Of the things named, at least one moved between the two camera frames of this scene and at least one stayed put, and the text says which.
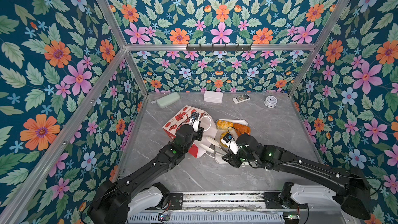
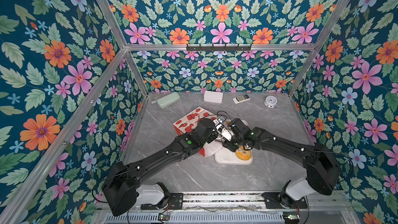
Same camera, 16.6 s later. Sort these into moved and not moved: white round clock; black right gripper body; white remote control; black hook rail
Moved: black right gripper body
Not moved: white remote control; black hook rail; white round clock
